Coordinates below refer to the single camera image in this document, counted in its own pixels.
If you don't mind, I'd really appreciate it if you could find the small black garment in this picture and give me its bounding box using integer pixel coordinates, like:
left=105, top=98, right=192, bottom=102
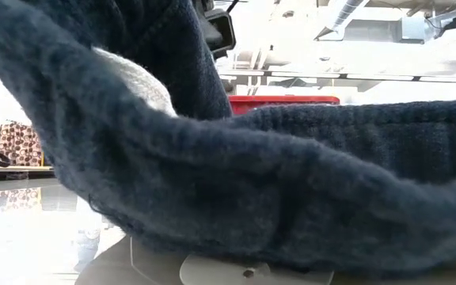
left=0, top=0, right=456, bottom=278

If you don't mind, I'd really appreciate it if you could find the red plastic laundry basket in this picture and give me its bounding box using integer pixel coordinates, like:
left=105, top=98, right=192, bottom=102
left=227, top=94, right=340, bottom=116

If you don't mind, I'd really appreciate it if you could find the white round hang tag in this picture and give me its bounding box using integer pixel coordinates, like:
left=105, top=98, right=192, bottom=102
left=128, top=236, right=335, bottom=285

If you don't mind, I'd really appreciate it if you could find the ceiling light strip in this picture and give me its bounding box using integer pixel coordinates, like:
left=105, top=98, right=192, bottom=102
left=219, top=70, right=456, bottom=84

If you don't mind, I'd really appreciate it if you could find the brown patterned fabric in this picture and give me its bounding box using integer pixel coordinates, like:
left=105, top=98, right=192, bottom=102
left=0, top=122, right=46, bottom=167

